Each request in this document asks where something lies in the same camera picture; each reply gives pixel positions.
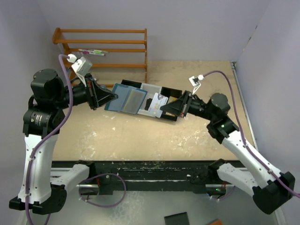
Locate black card holder on floor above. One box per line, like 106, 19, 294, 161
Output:
164, 212, 190, 225

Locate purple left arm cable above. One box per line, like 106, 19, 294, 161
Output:
24, 54, 74, 225

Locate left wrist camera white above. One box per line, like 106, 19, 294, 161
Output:
67, 54, 92, 87

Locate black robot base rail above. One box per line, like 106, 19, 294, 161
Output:
50, 160, 235, 195

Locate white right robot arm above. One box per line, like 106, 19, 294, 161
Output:
160, 91, 295, 215

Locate blue leather card holder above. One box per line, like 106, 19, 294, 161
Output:
105, 83, 148, 114

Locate orange card holder on floor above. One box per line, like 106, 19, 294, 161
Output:
206, 219, 223, 225

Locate black VIP credit card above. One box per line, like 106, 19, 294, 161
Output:
144, 98, 152, 111

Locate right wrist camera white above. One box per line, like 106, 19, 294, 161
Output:
188, 75, 204, 95

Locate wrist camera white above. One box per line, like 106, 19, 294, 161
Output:
188, 75, 204, 95
67, 54, 92, 87

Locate three-compartment sorting tray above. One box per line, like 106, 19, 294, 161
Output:
121, 80, 182, 121

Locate coloured markers on rack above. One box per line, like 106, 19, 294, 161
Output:
78, 49, 108, 56

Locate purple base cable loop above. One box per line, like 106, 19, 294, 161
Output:
78, 173, 128, 208

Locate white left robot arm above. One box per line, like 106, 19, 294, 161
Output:
9, 69, 118, 215

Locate silver VIP credit card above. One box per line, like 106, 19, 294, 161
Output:
149, 93, 168, 118

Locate gold credit card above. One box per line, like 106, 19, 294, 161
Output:
167, 96, 177, 103

